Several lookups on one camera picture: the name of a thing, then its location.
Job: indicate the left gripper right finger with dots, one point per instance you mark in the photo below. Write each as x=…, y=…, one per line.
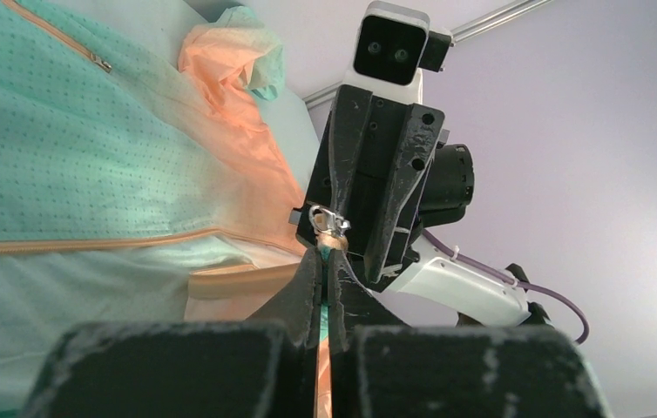
x=381, y=367

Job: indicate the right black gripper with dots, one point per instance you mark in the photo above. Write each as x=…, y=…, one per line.
x=370, y=168

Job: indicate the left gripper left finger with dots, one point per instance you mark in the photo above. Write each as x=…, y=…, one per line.
x=264, y=366

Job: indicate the teal and orange gradient jacket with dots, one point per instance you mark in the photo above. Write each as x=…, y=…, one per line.
x=123, y=173

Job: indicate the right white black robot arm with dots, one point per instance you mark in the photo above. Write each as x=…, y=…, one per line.
x=441, y=274

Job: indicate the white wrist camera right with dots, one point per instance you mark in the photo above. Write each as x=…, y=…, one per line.
x=389, y=46

